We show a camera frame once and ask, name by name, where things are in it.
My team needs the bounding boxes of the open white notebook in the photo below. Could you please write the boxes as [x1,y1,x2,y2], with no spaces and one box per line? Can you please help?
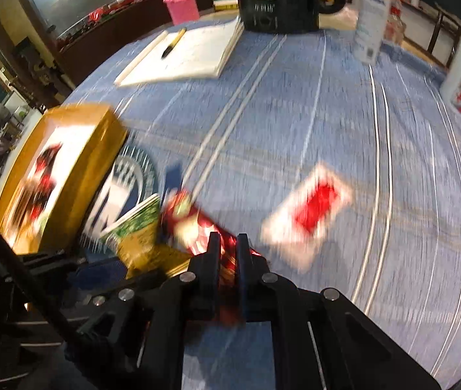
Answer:
[114,17,244,86]

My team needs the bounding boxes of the white red sachet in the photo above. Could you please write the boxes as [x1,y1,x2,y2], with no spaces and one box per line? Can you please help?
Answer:
[260,164,353,272]

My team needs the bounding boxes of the gold green foil snack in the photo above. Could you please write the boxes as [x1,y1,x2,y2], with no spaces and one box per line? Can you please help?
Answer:
[100,193,192,280]

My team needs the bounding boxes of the small clear glass bottle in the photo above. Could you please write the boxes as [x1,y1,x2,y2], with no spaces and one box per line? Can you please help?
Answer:
[384,0,406,45]

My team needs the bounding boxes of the black yellow pen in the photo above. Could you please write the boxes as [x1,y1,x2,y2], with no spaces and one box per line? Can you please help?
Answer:
[161,28,187,59]

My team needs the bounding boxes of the white spray bottle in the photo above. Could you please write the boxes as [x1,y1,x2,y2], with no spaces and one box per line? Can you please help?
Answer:
[353,0,391,65]

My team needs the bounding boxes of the dark wooden sideboard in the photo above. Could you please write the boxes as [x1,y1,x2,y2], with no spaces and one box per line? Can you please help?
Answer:
[55,0,231,86]

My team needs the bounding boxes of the gold cardboard tray box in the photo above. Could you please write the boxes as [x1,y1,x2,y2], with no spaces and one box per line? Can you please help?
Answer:
[0,103,127,255]

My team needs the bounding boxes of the pink sleeved water bottle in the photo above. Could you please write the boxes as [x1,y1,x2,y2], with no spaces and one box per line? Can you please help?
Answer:
[163,0,199,26]

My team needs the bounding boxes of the red black candy packet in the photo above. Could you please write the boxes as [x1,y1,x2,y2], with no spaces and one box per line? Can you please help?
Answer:
[10,143,63,230]

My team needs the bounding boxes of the blue plaid tablecloth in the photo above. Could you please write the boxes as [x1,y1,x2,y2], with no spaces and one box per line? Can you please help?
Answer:
[70,30,461,389]

